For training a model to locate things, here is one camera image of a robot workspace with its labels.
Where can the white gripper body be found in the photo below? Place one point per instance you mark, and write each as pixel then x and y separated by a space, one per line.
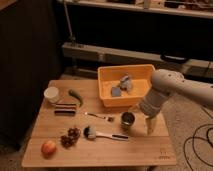
pixel 151 105

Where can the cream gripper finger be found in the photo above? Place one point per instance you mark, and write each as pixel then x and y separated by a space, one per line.
pixel 151 123

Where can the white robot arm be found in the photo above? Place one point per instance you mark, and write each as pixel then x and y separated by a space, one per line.
pixel 166 82

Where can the grey crumpled cloth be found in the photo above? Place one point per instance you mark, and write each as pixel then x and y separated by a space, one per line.
pixel 125 83

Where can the blue sponge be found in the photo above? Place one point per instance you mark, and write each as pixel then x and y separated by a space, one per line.
pixel 115 92

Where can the metal fork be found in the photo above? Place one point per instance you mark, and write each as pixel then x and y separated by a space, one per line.
pixel 107 118

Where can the yellow plastic bin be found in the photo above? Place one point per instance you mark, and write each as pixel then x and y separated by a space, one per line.
pixel 110 76

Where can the green chili pepper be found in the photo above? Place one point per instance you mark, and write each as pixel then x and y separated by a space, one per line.
pixel 77 96

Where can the bunch of dark grapes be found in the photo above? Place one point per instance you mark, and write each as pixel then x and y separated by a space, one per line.
pixel 70 138

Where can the dark red marker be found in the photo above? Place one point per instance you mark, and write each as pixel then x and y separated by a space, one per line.
pixel 65 106

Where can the white cup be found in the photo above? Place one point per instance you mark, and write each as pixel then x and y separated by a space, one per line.
pixel 52 94

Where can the red apple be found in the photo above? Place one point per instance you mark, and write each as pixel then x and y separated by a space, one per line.
pixel 48 148

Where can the black handle on shelf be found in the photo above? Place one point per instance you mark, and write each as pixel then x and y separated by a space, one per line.
pixel 177 60

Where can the dish brush white handle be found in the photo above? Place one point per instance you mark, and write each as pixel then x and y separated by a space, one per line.
pixel 91 133

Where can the metal shelf rail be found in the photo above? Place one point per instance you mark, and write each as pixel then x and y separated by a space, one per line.
pixel 191 67

